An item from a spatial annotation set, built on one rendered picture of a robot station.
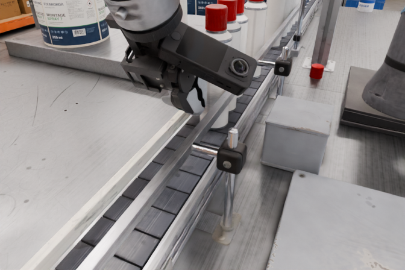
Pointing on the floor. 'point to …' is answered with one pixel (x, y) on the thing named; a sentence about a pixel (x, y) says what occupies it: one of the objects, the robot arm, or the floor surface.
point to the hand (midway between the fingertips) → (202, 108)
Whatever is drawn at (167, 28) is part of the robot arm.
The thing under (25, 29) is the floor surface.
